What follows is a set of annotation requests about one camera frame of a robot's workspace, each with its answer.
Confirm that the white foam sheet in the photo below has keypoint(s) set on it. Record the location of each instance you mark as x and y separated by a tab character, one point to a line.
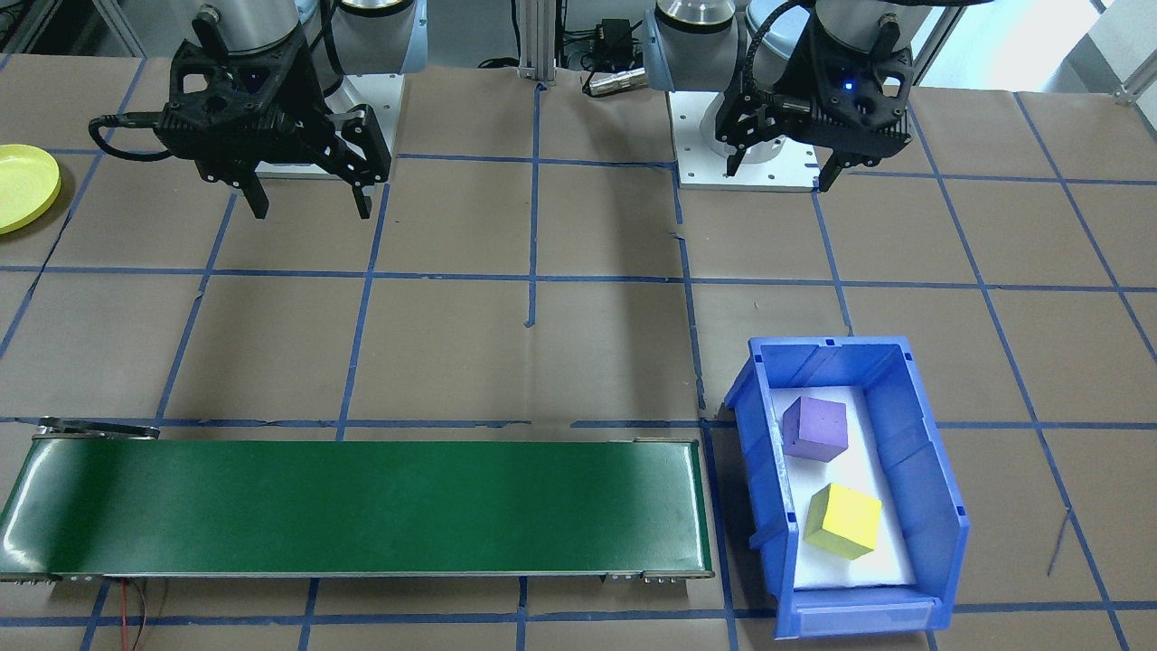
868	570

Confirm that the black power adapter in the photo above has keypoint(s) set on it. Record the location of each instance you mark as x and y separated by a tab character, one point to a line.
616	41

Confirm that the yellow foam block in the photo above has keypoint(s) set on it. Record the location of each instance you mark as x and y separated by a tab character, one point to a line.
843	520

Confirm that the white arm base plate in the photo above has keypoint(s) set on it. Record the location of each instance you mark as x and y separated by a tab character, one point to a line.
380	90
696	136

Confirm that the aluminium frame post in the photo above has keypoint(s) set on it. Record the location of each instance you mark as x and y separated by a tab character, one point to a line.
538	41

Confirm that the grey metal rack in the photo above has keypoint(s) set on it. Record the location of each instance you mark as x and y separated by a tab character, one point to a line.
54	23

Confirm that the green conveyor belt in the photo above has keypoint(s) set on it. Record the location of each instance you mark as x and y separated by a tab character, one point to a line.
362	506

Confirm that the blue plastic storage bin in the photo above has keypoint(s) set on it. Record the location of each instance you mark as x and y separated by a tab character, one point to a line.
913	470

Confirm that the silver cylindrical connector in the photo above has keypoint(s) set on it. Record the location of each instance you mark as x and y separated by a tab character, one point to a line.
615	81

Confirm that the yellow plate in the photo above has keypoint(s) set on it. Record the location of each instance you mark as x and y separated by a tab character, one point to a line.
23	185

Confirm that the purple foam block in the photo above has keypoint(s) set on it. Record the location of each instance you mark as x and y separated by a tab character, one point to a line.
815	428

